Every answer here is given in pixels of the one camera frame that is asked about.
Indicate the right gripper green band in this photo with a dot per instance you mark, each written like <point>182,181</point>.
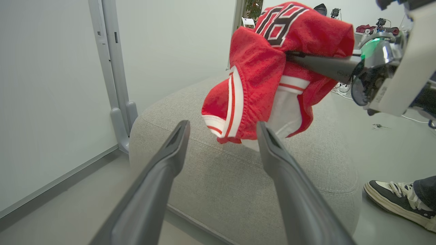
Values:
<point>378,58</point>

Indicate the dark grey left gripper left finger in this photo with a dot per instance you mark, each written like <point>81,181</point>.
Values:
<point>150,200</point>

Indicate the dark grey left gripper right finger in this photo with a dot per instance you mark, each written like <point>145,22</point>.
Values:
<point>303,211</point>

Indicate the red sports jersey with number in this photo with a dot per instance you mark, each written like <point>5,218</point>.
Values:
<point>259,71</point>

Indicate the dark red clothing pile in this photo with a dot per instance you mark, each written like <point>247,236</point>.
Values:
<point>365,28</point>

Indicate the grey fabric ottoman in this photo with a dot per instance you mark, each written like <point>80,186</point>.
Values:
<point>224,183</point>

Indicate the small metal object on floor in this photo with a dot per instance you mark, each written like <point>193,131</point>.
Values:
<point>378,126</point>

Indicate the white chair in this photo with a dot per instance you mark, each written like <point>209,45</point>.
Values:
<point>248,22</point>

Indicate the black and white sneaker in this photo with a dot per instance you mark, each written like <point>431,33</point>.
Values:
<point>395,200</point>

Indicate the green potted plant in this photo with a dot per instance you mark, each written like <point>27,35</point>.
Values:
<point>253,8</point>

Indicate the dark trouser leg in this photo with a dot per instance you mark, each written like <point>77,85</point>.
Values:
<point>426,192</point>

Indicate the black camera on tripod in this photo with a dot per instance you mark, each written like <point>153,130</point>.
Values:
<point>335,13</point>

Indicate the grey partition post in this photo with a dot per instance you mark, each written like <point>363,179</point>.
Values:
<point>112,71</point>

